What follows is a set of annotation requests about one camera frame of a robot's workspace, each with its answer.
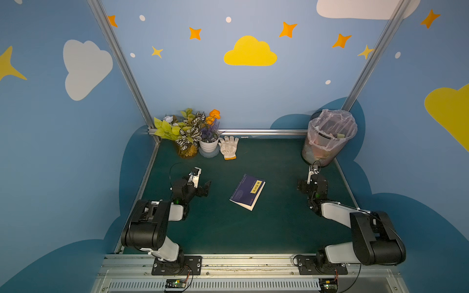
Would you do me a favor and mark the right side frame bar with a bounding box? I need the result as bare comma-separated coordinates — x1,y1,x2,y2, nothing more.
333,158,359,208

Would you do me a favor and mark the right aluminium frame post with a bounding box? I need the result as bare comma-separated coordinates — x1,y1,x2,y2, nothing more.
341,0,412,111

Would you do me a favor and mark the white work glove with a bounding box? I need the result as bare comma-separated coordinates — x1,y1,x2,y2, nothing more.
219,136,239,161

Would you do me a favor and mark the mesh trash bin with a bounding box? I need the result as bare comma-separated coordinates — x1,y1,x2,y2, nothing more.
301,109,357,168

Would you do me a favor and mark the left side frame bar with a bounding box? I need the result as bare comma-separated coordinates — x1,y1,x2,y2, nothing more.
113,141,160,254

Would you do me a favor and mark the artificial plant bouquet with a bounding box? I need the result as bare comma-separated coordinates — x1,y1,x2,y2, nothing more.
153,108,221,159

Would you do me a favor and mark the left aluminium frame post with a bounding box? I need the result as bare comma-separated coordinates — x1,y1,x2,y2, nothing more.
87,0,155,130

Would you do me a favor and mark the left circuit board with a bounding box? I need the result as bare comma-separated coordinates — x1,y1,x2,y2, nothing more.
164,279,189,293

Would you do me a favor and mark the aluminium frame post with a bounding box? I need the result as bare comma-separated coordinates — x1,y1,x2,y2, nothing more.
87,0,155,130
341,0,412,111

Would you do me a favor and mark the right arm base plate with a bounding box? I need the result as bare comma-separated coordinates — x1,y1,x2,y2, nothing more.
293,255,348,275

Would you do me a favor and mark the pink trash bag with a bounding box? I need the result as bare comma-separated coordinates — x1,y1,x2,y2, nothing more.
306,109,358,151

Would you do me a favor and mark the purple covered book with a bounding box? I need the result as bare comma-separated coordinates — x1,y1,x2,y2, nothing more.
230,174,266,211

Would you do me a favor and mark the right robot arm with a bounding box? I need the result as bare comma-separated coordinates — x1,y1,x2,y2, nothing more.
297,177,407,274

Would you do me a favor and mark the white flower pot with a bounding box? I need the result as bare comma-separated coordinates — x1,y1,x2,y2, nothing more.
199,139,220,158

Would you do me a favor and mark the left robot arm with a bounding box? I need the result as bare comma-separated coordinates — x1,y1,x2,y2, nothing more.
120,177,211,275

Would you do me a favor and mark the aluminium front rail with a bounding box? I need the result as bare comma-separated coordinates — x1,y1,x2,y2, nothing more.
91,254,408,293

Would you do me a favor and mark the circuit board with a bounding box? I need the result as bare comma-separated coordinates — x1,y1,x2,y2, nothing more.
319,278,338,293
164,279,189,293

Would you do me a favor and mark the back aluminium frame bar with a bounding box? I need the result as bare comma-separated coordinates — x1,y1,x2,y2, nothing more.
148,127,309,137

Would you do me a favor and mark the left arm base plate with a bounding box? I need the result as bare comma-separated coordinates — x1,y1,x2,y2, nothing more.
151,255,203,276

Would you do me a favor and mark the right circuit board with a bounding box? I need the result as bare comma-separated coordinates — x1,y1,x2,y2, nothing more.
319,278,338,293

